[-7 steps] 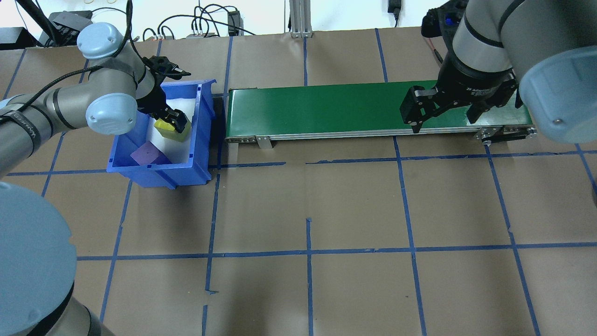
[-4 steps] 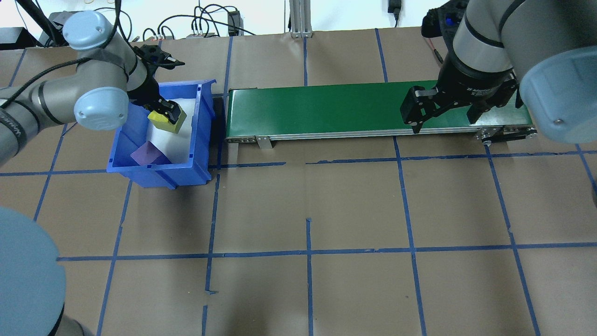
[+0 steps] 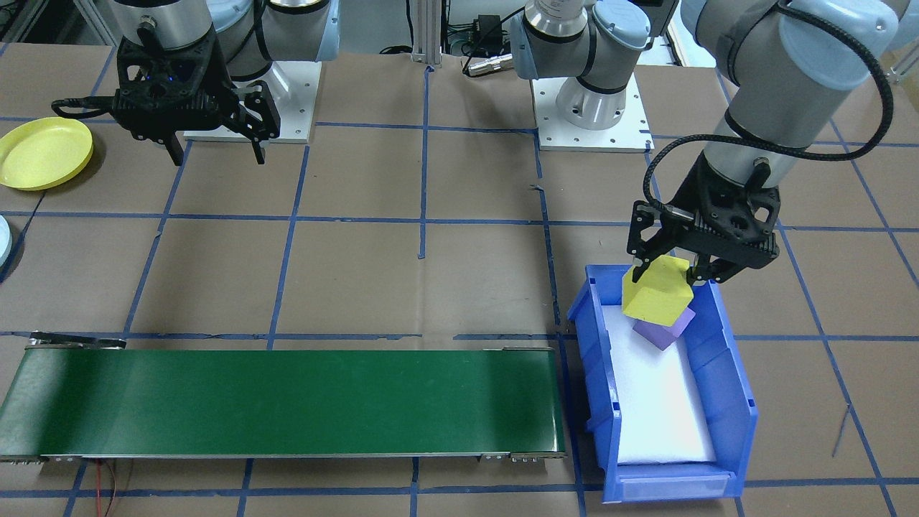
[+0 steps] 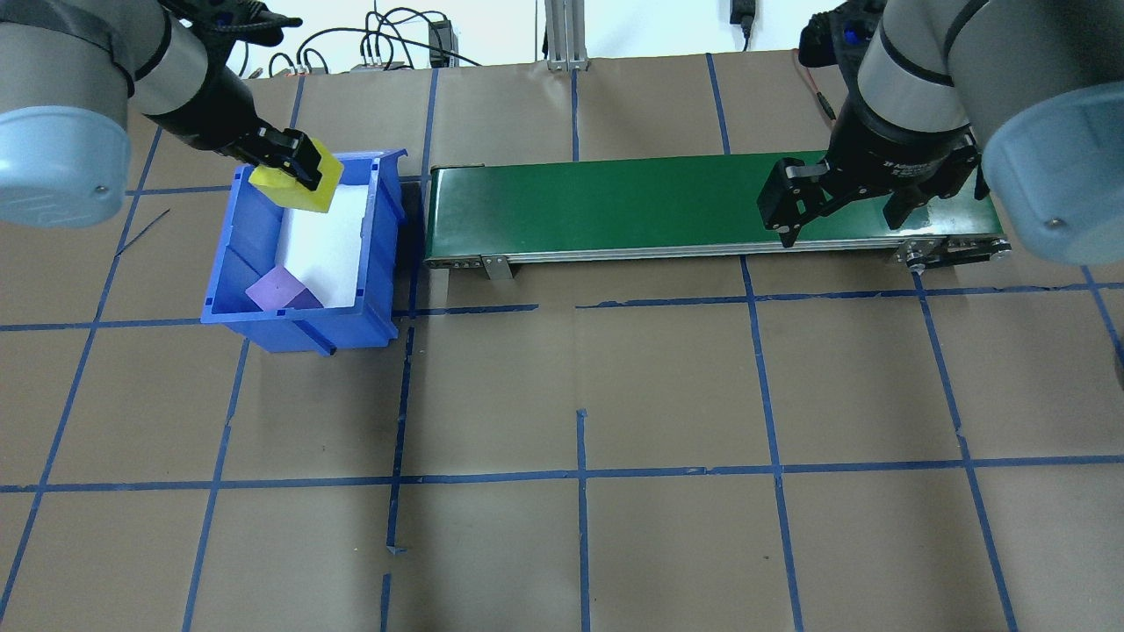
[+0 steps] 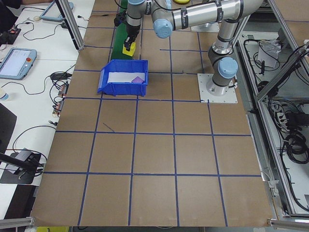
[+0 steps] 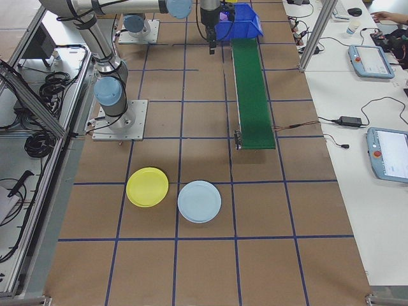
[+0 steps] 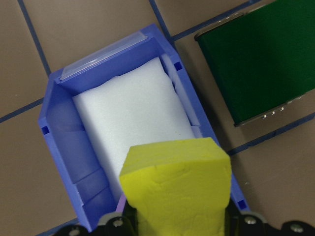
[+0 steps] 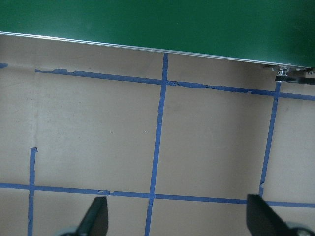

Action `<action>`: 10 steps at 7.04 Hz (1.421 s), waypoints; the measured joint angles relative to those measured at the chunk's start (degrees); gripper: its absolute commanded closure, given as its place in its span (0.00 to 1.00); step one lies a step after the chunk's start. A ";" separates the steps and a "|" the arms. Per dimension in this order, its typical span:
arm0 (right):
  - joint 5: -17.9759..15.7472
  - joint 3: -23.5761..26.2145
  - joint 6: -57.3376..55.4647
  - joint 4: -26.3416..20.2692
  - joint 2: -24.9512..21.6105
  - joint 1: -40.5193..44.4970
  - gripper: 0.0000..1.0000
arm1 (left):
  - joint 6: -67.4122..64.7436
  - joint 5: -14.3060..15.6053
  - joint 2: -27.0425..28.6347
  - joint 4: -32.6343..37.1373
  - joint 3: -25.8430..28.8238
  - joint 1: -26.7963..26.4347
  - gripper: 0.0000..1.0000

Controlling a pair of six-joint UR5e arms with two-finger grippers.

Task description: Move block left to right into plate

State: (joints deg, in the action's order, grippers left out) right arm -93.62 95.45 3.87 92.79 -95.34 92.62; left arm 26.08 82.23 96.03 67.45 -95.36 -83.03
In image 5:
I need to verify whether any yellow foam block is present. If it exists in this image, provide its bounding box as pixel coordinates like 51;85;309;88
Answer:
122;43;136;57

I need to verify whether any green conveyor belt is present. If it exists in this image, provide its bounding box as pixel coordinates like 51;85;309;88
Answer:
110;0;143;61

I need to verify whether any blue plastic bin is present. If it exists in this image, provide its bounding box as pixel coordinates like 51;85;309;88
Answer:
97;59;149;97

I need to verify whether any light blue teach pendant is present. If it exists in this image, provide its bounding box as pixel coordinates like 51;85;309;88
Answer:
0;47;37;80
40;1;74;24

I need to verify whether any person in black shirt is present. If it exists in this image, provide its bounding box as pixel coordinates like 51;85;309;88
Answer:
0;0;25;32

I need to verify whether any white paper cup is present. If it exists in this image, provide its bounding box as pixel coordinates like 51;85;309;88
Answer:
0;87;12;101

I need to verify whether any black monitor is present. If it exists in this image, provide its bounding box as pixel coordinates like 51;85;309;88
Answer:
0;102;17;155

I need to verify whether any white power strip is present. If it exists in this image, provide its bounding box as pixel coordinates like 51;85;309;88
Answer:
272;103;290;131

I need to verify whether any aluminium extrusion bar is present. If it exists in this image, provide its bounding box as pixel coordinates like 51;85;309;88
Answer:
0;217;34;228
267;218;309;229

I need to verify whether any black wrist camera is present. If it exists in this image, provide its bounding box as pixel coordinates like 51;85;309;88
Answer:
113;11;127;28

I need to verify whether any aluminium frame bracket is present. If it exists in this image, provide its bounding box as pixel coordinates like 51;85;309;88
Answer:
55;0;85;51

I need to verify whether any metal V-shaped frame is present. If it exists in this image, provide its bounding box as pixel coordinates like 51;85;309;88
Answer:
236;0;309;218

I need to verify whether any black camera stand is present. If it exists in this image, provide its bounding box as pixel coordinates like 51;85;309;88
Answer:
0;148;42;185

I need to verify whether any coiled black cable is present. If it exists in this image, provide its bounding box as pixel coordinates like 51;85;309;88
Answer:
280;132;309;167

